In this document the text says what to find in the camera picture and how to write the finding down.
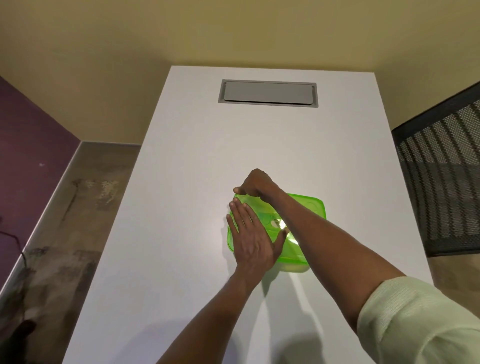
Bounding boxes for person's left hand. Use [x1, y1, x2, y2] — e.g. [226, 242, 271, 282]
[227, 197, 290, 280]

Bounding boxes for person's right hand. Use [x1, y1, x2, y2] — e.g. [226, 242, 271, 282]
[233, 168, 281, 204]

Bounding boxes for green translucent plastic food container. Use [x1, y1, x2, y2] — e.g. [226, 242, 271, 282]
[227, 215, 311, 274]

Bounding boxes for green translucent container lid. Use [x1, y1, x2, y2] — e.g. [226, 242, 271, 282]
[227, 192, 327, 268]

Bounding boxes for person's left forearm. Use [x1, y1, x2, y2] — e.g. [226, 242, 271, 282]
[155, 264, 279, 364]

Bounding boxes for person's right forearm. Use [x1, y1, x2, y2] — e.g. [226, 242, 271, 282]
[262, 187, 408, 333]

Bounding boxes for pale green shirt sleeve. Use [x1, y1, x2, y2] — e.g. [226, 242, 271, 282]
[356, 276, 480, 364]

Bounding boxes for black mesh office chair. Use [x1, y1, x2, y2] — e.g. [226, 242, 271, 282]
[391, 80, 480, 258]

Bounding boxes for grey table cable hatch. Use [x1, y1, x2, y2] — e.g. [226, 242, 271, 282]
[218, 79, 320, 109]

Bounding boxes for grey wall baseboard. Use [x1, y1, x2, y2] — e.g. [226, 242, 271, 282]
[0, 141, 142, 299]

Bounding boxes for thin dark floor cable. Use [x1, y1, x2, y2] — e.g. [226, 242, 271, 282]
[0, 215, 28, 274]

